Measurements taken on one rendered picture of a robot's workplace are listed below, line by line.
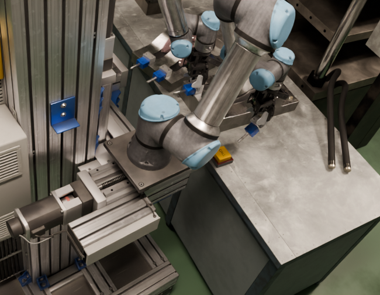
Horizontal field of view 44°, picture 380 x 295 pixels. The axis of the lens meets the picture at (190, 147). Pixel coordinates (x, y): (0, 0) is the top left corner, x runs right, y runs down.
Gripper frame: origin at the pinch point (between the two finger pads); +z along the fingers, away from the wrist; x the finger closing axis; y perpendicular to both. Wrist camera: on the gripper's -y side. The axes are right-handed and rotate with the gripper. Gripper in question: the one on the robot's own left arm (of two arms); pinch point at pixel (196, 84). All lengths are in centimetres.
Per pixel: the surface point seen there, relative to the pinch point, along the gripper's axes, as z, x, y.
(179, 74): 6.7, -14.3, -1.2
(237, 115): 3.7, 19.1, -10.5
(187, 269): 92, 42, 6
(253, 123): -1.3, 29.0, -10.4
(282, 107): 7.0, 19.1, -37.6
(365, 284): 92, 92, -83
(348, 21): -25, 6, -73
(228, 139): 12.2, 24.0, -5.8
